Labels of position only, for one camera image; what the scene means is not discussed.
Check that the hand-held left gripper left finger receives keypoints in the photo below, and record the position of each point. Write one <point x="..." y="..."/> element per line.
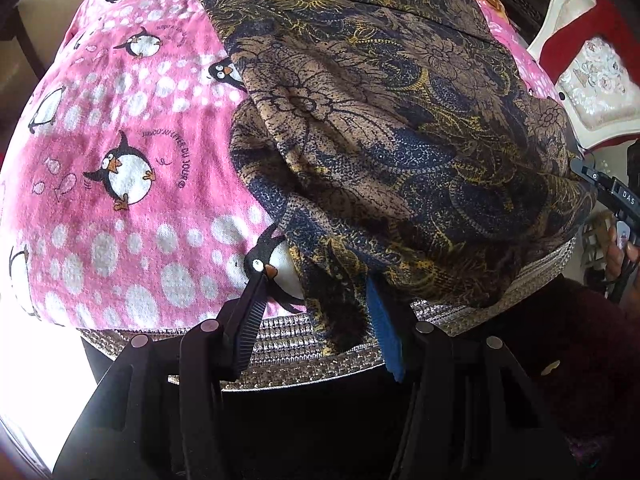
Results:
<point x="252" y="320"/>

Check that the person's dark maroon clothing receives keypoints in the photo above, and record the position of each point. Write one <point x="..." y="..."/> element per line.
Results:
<point x="575" y="350"/>

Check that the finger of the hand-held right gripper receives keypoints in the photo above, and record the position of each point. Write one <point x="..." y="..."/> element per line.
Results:
<point x="595" y="177"/>

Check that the person's right hand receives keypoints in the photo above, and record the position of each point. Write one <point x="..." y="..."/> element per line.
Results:
<point x="612" y="252"/>

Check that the dark floral patterned garment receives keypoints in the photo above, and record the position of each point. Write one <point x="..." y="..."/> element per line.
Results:
<point x="400" y="135"/>

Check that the white chair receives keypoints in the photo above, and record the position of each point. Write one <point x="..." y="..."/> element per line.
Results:
<point x="552" y="12"/>

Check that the red chair cloth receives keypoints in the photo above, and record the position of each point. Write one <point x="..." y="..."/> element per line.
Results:
<point x="605" y="15"/>

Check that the pink penguin print blanket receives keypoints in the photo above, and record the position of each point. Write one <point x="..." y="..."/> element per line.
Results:
<point x="125" y="110"/>

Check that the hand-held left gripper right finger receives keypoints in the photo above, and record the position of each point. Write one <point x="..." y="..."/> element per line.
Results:
<point x="387" y="330"/>

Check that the white embroidered seat cushion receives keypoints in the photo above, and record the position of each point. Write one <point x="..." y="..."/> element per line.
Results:
<point x="595" y="80"/>

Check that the silver woven mat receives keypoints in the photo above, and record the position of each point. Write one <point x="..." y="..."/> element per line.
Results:
<point x="280" y="355"/>

